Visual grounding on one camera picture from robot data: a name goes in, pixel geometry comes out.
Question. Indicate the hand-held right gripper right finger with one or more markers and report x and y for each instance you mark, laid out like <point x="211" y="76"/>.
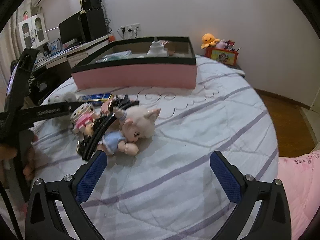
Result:
<point x="225" y="177"/>

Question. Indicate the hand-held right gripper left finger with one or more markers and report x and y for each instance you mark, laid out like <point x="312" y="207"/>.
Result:
<point x="90" y="177"/>

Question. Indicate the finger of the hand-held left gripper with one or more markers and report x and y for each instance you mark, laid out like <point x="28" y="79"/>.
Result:
<point x="20" y="80"/>
<point x="47" y="111"/>

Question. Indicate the pink dress doll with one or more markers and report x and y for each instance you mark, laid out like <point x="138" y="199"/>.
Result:
<point x="82" y="120"/>

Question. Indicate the black flowered hairband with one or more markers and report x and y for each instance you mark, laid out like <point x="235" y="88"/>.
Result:
<point x="100" y="132"/>

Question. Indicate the cat ear doll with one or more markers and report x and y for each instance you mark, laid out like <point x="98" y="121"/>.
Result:
<point x="140" y="125"/>

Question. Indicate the green round dish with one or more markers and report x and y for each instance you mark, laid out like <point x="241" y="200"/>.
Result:
<point x="117" y="55"/>

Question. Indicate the pink storage box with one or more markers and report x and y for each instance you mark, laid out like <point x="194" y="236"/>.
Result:
<point x="135" y="76"/>

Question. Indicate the person's left hand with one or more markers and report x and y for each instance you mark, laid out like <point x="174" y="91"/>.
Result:
<point x="31" y="160"/>

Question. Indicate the white plush toy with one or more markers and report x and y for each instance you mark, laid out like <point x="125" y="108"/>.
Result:
<point x="67" y="97"/>

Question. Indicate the black office chair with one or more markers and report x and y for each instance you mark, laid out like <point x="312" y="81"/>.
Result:
<point x="50" y="80"/>

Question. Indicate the blue and white box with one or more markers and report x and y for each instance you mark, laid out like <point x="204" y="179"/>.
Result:
<point x="55" y="47"/>

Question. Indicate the blue flat packet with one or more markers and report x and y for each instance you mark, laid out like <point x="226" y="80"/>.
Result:
<point x="96" y="98"/>

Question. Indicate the white glass-door cabinet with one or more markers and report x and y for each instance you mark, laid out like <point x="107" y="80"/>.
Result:
<point x="33" y="30"/>

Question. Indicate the pink doll figure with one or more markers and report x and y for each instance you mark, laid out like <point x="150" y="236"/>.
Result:
<point x="25" y="15"/>

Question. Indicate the white desk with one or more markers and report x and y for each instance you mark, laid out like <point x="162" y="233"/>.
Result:
<point x="82" y="48"/>

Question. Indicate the black computer monitor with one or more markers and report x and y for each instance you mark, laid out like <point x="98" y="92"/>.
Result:
<point x="71" y="28"/>

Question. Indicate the pink quilt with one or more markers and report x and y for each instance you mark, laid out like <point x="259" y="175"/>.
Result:
<point x="300" y="185"/>

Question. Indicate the black computer tower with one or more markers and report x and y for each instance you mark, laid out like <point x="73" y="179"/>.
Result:
<point x="93" y="25"/>

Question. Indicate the small orange cup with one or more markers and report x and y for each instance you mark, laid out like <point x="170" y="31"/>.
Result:
<point x="111" y="38"/>

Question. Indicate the black speaker box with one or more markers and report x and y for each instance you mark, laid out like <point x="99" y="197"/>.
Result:
<point x="91" y="3"/>

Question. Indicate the red toy box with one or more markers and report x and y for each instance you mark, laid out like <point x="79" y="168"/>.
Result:
<point x="221" y="56"/>

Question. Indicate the toys in red box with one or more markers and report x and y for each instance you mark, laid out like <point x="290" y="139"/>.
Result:
<point x="232" y="46"/>

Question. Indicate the pink plush toy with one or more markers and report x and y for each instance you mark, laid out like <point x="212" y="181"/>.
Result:
<point x="221" y="44"/>

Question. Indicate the orange octopus plush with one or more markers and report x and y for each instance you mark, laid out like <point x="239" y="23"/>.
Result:
<point x="210" y="41"/>

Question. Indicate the white wall outlet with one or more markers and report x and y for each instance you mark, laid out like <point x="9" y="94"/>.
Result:
<point x="130" y="27"/>

